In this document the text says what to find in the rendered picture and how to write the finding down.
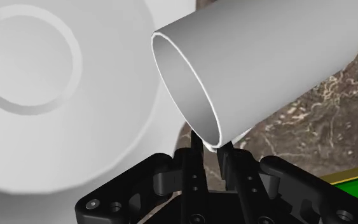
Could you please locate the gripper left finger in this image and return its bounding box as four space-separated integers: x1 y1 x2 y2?
74 130 210 224

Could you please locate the white cup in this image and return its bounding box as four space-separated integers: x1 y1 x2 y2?
151 0 358 153

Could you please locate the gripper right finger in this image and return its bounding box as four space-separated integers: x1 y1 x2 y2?
216 140 358 224

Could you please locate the white plate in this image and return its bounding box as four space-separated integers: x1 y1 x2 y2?
0 0 198 224

